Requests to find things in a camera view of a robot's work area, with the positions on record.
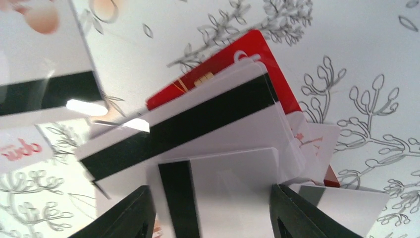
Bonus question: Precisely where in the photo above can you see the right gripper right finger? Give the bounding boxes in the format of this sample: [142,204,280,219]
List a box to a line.
[269,184,360,238]

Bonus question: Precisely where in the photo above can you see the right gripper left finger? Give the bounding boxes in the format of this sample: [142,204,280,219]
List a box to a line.
[70,185,156,238]

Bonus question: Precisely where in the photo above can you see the black striped card pile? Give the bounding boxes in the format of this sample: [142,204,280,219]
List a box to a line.
[76,62,327,199]

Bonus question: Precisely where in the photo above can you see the red bank card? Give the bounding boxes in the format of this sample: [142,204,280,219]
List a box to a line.
[146,29,301,114]

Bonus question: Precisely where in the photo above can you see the floral table mat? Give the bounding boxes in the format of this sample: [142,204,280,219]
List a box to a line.
[0,0,420,238]

